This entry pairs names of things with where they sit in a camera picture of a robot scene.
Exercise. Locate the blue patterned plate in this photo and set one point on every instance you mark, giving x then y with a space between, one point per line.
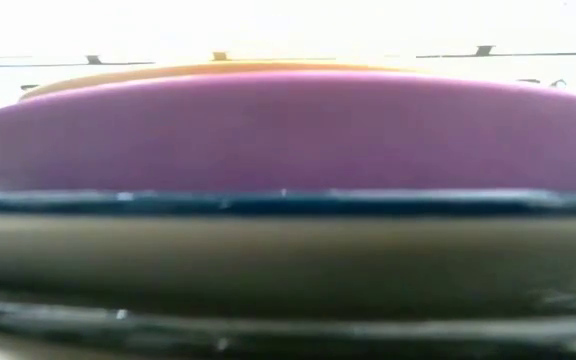
288 250

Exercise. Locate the purple plate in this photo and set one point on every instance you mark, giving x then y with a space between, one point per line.
288 135

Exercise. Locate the tan divided plate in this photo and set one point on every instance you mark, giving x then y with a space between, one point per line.
193 70

